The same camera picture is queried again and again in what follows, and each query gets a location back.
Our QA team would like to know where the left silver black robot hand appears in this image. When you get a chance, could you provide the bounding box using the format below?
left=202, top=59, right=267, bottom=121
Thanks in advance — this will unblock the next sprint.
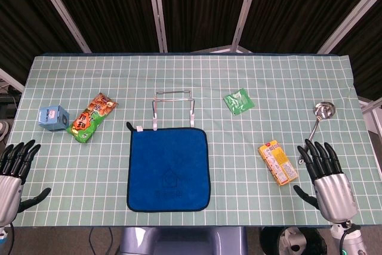
left=0, top=140, right=52, bottom=228

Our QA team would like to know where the blue microfibre towel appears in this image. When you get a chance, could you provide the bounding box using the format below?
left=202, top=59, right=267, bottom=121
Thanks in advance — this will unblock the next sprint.
left=125, top=122, right=212, bottom=213

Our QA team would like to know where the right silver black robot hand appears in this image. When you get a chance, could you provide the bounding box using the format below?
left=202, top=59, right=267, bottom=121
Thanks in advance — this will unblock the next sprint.
left=293, top=139, right=358, bottom=223

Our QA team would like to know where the white metal frame post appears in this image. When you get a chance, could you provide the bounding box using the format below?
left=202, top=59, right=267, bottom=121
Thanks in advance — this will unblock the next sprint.
left=358, top=96, right=382, bottom=136
left=231, top=0, right=263, bottom=54
left=317, top=0, right=382, bottom=54
left=145, top=0, right=169, bottom=53
left=0, top=68, right=26, bottom=93
left=29, top=0, right=92, bottom=54

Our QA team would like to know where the yellow snack box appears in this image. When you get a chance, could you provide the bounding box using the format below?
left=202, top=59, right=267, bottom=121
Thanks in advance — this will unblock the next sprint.
left=258, top=140, right=298, bottom=187

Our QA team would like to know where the black floor cable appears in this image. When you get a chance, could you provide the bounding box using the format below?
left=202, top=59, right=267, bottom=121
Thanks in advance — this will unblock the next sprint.
left=88, top=226, right=113, bottom=255

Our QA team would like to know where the blue-grey robot torso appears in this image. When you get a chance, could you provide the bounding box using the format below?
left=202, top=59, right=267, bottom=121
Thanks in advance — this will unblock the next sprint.
left=119, top=226, right=248, bottom=255

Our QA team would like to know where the metal wire rack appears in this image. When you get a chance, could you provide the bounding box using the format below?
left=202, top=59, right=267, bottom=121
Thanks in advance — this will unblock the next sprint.
left=152, top=89, right=196, bottom=132

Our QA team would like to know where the black waste bin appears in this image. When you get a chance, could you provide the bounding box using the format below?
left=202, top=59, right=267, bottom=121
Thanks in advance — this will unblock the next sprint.
left=258, top=226, right=328, bottom=255

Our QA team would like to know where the black pleated curtain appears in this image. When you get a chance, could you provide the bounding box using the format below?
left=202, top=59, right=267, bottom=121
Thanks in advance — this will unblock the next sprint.
left=0, top=0, right=83, bottom=72
left=158, top=0, right=251, bottom=53
left=44, top=0, right=159, bottom=54
left=331, top=0, right=382, bottom=100
left=240, top=0, right=382, bottom=54

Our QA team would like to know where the white metal frame crossbar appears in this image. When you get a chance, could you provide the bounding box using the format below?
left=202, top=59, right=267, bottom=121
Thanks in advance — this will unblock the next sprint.
left=190, top=44, right=254, bottom=55

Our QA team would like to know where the steel ladle black handle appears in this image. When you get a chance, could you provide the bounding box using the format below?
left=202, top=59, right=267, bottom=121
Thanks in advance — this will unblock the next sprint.
left=298, top=102, right=336, bottom=165

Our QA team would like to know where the white grey object in bin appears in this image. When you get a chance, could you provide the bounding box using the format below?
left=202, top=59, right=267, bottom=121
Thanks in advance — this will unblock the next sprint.
left=279, top=227, right=308, bottom=253

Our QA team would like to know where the green checkered tablecloth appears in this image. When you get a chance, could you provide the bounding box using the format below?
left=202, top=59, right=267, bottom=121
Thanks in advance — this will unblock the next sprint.
left=5, top=54, right=382, bottom=226

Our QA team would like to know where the green orange snack bag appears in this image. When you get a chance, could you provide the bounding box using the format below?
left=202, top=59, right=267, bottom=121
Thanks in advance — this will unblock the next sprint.
left=66, top=92, right=119, bottom=145

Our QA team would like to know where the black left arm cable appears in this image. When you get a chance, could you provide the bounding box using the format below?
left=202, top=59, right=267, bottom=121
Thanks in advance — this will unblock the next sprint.
left=8, top=223, right=16, bottom=255

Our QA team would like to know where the small green sachet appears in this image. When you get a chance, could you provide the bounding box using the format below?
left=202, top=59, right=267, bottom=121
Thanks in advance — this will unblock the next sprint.
left=223, top=88, right=255, bottom=116

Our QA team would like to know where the grey white shoe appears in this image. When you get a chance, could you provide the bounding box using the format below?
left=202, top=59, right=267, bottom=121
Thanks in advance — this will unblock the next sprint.
left=0, top=119, right=10, bottom=142

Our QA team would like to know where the small light blue carton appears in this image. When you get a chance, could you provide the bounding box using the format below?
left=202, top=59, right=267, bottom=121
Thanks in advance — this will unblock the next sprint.
left=38, top=105, right=70, bottom=132

